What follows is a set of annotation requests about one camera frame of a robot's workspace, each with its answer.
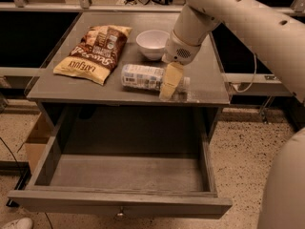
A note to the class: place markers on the metal railing frame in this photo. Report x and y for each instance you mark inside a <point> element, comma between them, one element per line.
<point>95,4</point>

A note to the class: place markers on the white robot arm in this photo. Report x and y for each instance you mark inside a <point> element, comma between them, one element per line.
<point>278,41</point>

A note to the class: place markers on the white shoe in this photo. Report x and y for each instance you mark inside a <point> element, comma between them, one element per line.
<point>24,223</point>

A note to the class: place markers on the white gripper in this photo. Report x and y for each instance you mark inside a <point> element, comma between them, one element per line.
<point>179,51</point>

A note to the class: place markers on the grey cabinet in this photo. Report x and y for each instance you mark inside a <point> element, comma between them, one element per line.
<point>207,88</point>

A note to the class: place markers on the white bowl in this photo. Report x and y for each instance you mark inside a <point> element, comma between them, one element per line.
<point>152,43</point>

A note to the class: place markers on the grey open top drawer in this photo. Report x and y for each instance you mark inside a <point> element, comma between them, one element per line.
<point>148,161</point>

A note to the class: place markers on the brown yellow chip bag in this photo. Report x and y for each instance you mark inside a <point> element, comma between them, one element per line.
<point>96,55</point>

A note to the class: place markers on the cardboard box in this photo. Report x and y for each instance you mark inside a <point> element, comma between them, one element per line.
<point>36,141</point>

